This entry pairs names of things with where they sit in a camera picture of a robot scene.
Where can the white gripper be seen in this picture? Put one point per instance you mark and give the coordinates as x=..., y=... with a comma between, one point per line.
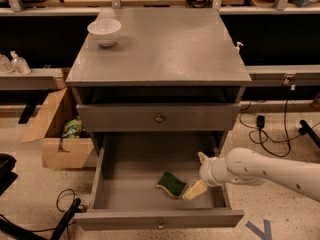
x=205, y=172

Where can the green yellow sponge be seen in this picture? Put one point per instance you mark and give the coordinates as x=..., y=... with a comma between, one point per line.
x=171, y=185

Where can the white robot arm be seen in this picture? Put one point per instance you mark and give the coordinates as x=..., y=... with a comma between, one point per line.
x=242, y=166

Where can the open grey middle drawer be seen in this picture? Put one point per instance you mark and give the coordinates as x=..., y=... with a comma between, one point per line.
x=125, y=194

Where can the grey drawer cabinet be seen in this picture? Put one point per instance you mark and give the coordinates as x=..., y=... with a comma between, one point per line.
x=162, y=56

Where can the closed grey top drawer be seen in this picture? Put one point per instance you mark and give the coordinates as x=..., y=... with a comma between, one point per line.
x=150, y=117

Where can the black power adapter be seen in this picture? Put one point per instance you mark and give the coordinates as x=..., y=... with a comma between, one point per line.
x=260, y=122

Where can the blue tape floor marker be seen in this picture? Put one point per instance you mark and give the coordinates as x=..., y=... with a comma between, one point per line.
x=263, y=234

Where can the black stand foot right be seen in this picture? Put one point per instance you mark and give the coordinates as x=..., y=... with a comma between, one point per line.
x=306, y=129

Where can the white pump dispenser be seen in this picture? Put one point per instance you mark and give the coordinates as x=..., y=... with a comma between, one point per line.
x=238, y=46

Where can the grey bench right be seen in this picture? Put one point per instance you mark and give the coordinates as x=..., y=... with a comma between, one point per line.
x=284, y=75

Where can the grey bench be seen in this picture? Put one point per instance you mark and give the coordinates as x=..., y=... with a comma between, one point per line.
x=284, y=75
x=37, y=79

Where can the green snack bag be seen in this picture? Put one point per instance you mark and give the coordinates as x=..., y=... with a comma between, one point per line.
x=72, y=129

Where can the open cardboard box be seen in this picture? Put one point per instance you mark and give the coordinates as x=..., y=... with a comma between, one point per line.
x=57, y=110

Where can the black stand base left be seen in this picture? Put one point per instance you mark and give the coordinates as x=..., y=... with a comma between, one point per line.
x=19, y=233

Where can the white ceramic bowl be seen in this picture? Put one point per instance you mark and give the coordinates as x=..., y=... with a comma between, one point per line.
x=104, y=31

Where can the grey bench left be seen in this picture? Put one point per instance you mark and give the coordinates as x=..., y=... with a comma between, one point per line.
x=37, y=79

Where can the clear sanitizer bottle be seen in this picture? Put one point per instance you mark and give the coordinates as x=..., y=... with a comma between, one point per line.
x=20, y=65

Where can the clear plastic bottle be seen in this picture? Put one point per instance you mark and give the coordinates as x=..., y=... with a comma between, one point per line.
x=5, y=65

